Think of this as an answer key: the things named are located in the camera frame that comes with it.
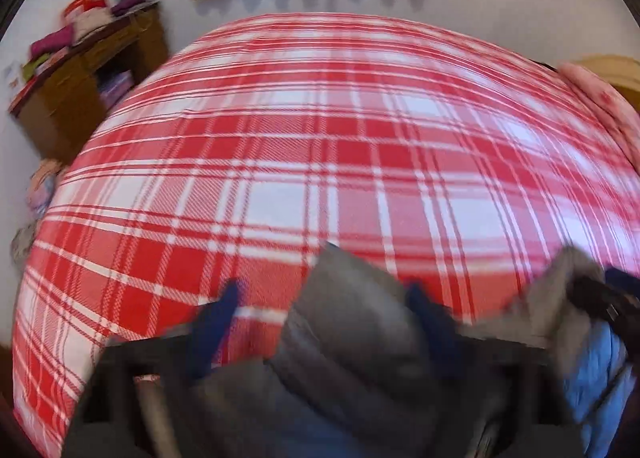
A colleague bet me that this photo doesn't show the green folded cloth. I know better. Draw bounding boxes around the green folded cloth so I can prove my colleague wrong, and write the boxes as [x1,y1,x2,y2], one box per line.
[22,54,51,83]

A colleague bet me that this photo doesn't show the red gift box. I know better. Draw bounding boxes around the red gift box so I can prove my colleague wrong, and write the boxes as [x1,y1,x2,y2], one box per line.
[61,0,107,22]

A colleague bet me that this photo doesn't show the beige folded clothes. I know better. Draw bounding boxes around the beige folded clothes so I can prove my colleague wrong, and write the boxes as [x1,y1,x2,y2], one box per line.
[73,8,114,44]

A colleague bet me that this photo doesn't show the grey puffer jacket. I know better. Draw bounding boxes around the grey puffer jacket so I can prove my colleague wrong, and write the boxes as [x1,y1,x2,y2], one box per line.
[191,245,636,457]

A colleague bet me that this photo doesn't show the red plaid bed sheet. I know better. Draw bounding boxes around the red plaid bed sheet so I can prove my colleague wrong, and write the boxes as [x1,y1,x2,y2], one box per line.
[12,14,639,457]

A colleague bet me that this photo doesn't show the magenta folded clothes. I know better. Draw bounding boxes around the magenta folded clothes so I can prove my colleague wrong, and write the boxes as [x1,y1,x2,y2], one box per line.
[29,24,75,60]

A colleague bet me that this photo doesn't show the pink clothes pile on floor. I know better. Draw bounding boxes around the pink clothes pile on floor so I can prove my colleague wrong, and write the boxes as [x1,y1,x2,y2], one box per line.
[26,159,66,221]

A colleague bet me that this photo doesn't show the wooden headboard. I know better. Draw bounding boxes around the wooden headboard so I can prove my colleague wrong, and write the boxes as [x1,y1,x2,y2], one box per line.
[575,54,640,112]

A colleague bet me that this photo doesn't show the white greeting card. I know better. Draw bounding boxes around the white greeting card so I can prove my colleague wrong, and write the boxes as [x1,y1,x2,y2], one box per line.
[2,61,25,97]

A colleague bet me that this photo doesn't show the dark purple clothes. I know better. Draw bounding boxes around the dark purple clothes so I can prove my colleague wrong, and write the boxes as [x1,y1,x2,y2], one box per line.
[111,0,148,18]

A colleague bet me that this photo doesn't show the brown wooden desk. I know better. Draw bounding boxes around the brown wooden desk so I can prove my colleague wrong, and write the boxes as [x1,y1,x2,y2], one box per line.
[9,2,169,163]

